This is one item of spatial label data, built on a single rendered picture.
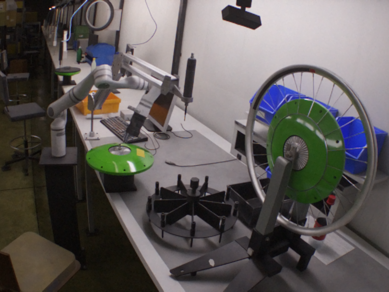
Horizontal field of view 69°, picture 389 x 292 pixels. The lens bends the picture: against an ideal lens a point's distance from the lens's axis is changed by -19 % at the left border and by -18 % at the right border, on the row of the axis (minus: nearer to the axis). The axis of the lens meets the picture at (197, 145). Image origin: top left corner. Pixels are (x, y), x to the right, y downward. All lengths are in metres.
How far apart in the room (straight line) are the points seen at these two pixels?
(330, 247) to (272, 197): 0.51
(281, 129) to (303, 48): 0.83
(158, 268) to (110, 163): 0.51
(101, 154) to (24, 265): 0.66
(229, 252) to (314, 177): 0.38
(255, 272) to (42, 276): 0.92
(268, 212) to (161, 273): 0.40
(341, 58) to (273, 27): 0.53
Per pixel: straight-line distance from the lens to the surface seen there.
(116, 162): 1.40
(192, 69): 1.37
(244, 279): 1.03
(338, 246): 1.42
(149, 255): 1.17
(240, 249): 1.11
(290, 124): 0.98
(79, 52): 5.22
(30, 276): 1.53
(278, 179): 0.95
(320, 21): 1.70
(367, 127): 0.85
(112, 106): 2.57
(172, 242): 1.23
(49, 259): 1.59
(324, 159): 0.92
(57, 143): 1.95
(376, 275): 1.36
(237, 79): 2.21
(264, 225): 1.02
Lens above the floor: 1.69
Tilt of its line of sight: 22 degrees down
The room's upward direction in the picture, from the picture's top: 7 degrees clockwise
